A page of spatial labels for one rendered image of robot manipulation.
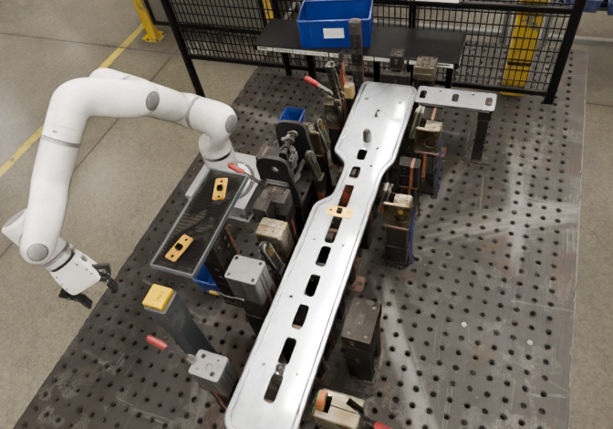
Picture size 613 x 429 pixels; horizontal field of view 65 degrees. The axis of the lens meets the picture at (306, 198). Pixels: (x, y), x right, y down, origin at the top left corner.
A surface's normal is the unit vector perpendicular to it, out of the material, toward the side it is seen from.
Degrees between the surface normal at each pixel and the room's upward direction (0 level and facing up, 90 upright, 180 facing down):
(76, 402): 0
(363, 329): 0
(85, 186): 0
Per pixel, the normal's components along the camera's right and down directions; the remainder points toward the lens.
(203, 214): -0.13, -0.63
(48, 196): 0.55, -0.53
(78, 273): 0.29, 0.43
